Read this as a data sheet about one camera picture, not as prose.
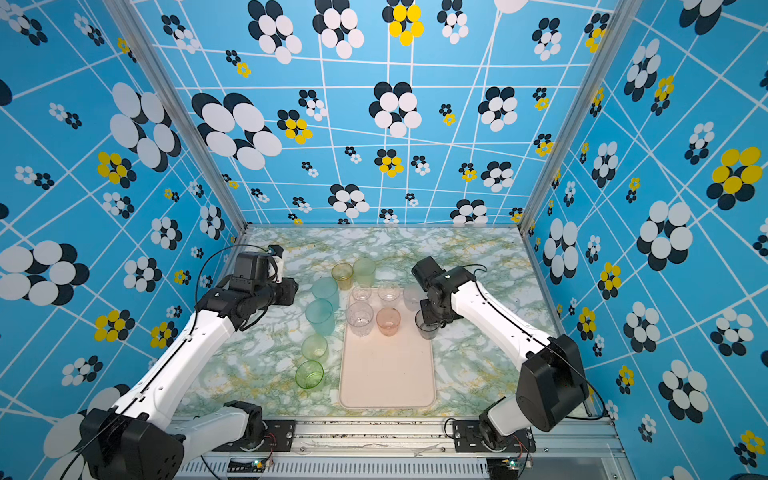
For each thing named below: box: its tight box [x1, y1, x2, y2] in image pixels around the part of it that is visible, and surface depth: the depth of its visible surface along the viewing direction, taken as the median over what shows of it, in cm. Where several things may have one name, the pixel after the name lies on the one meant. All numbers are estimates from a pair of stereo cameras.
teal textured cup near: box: [305, 298, 335, 337], surface depth 92 cm
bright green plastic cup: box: [295, 360, 325, 389], surface depth 84 cm
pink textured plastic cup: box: [376, 307, 401, 337], surface depth 92 cm
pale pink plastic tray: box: [339, 289, 436, 410], surface depth 86 cm
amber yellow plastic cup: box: [331, 262, 354, 291], surface depth 103 cm
